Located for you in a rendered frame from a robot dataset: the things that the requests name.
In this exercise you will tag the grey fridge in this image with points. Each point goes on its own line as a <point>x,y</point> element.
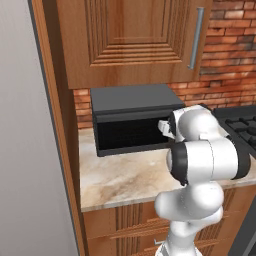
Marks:
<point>26,133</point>

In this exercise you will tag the dark oven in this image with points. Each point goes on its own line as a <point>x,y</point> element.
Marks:
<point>245,230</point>

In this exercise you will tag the wooden wall cupboard door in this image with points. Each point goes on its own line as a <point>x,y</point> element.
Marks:
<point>133,40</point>

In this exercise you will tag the black toaster oven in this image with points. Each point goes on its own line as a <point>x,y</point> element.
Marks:
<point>133,103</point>

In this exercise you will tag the black hob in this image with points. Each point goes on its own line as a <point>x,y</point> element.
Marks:
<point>241,125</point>

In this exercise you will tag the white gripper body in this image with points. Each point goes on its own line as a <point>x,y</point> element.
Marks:
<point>165,127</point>

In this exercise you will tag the wooden drawer front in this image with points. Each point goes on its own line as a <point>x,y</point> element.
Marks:
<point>126,226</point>

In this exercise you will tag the black toaster oven door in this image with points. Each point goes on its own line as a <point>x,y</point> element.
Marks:
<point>130,151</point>

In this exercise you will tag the tall wooden side panel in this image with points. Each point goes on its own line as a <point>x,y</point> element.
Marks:
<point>58,100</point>

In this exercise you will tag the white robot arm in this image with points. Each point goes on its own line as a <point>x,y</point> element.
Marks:
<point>203,160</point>

